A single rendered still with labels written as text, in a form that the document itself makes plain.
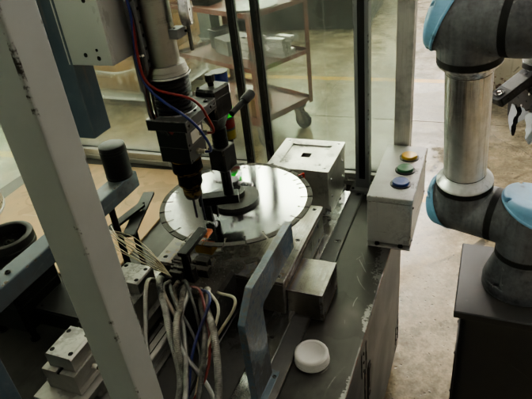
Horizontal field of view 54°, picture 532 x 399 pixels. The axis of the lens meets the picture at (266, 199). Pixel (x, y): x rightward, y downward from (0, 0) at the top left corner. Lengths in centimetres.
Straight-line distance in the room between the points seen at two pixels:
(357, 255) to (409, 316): 95
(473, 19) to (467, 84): 13
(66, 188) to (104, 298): 11
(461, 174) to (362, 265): 34
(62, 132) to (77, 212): 6
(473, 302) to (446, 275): 123
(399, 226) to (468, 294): 22
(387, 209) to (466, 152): 28
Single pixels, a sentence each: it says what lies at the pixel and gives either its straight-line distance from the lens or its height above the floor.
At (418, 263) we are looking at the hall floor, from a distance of 252.
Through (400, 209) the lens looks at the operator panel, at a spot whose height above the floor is 87.
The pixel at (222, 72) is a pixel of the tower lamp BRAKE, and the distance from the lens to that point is 139.
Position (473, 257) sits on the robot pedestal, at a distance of 136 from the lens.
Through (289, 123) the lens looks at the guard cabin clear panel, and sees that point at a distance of 161.
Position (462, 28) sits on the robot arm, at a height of 133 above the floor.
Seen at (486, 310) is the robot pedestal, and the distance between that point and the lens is 123.
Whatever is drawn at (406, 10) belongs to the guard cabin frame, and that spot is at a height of 126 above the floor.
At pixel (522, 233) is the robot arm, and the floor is 92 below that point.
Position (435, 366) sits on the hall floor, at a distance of 210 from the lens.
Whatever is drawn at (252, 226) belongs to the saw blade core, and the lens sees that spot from 112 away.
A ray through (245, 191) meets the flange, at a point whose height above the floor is 96.
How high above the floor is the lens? 158
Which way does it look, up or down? 32 degrees down
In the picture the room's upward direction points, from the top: 7 degrees counter-clockwise
